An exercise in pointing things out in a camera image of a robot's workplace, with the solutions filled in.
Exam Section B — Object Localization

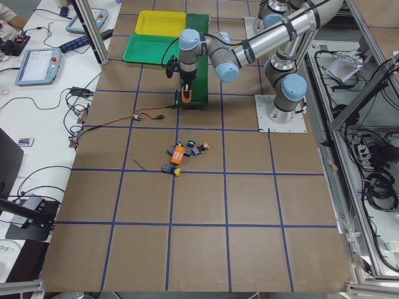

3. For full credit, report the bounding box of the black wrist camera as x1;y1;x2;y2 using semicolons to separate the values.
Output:
165;55;179;78

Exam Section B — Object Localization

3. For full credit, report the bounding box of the orange cylinder with label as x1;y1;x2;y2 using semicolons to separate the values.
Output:
170;145;185;165

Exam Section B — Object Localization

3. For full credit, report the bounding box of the crumpled white paper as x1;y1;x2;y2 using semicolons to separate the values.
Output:
326;50;363;83

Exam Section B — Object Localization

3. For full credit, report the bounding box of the green conveyor belt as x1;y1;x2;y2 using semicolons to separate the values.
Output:
176;13;209;107

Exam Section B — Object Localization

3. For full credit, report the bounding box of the plain orange cylinder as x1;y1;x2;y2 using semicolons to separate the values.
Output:
181;86;192;103

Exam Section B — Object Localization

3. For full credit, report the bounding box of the yellow tray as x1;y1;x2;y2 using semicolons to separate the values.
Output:
135;10;186;37

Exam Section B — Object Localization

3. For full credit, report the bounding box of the yellow push button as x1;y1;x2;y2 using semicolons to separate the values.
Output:
192;142;209;156
161;164;181;176

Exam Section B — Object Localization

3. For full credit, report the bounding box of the near blue teach pendant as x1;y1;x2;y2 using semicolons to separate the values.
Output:
15;48;62;87

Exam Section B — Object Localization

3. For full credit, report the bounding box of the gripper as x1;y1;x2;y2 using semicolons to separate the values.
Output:
180;70;196;100

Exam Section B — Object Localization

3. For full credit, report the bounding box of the far blue teach pendant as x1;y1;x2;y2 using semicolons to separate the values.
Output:
65;7;109;34

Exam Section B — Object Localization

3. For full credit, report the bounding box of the blue teach pendant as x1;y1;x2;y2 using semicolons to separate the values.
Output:
15;48;62;87
65;7;109;34

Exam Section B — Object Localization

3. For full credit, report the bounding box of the aluminium frame post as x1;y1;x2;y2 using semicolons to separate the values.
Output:
72;0;109;65

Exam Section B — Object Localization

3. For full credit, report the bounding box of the green tray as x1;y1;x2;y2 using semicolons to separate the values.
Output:
123;34;179;65

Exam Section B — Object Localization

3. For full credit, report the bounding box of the red black power cable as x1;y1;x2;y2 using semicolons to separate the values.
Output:
77;104;178;138

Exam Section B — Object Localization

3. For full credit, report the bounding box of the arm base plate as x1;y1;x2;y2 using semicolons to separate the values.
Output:
244;16;264;40
254;95;307;134

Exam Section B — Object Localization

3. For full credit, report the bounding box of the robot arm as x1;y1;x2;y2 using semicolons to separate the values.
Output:
172;1;343;124
254;0;303;32

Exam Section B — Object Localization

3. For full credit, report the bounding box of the black camera stand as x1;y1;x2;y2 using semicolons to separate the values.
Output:
1;130;60;241

